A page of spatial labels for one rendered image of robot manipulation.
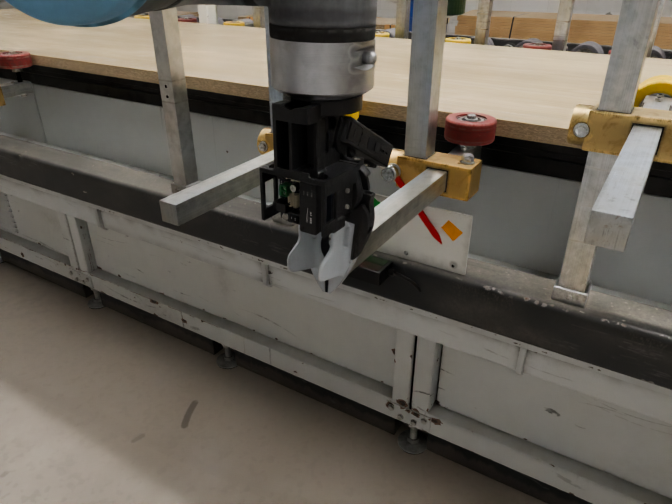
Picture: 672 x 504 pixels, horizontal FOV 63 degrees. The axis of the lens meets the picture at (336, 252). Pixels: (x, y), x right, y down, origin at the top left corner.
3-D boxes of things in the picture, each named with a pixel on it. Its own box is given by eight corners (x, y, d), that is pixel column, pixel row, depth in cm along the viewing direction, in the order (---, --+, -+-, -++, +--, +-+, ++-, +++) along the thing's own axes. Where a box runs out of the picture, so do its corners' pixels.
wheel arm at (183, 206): (180, 232, 71) (176, 202, 69) (162, 226, 73) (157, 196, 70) (350, 145, 104) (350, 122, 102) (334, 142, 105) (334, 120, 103)
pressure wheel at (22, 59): (13, 93, 153) (1, 49, 147) (43, 91, 154) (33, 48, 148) (3, 99, 146) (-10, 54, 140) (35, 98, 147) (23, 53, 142)
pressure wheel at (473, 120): (479, 195, 88) (488, 124, 82) (432, 186, 91) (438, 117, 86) (494, 180, 94) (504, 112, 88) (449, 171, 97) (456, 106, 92)
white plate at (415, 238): (464, 276, 84) (471, 217, 80) (321, 236, 96) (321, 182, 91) (465, 274, 85) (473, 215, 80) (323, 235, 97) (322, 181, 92)
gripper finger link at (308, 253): (278, 302, 57) (276, 220, 53) (310, 278, 62) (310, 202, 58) (303, 311, 56) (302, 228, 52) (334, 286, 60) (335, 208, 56)
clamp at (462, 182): (467, 202, 79) (471, 169, 77) (383, 184, 85) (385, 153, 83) (480, 190, 83) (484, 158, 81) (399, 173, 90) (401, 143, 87)
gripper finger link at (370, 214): (324, 253, 57) (325, 173, 53) (333, 246, 58) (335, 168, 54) (364, 265, 55) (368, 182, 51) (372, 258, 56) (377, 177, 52)
